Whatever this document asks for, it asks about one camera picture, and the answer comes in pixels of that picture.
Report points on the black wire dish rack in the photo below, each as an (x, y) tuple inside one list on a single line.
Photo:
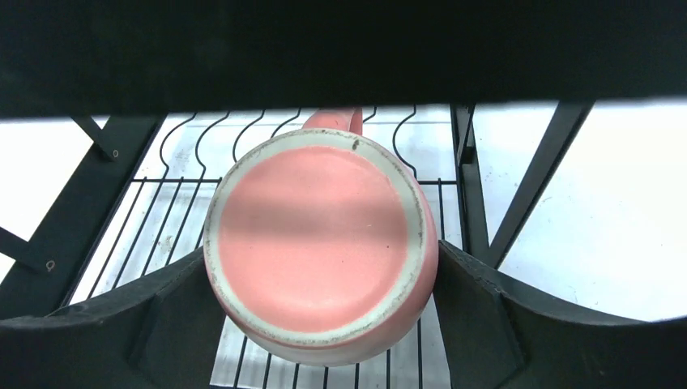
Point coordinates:
[(137, 61)]

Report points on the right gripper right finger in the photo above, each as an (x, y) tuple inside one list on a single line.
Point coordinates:
[(499, 332)]

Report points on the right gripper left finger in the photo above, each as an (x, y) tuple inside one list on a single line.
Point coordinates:
[(159, 331)]

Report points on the large pink mug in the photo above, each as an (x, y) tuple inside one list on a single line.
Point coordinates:
[(320, 245)]

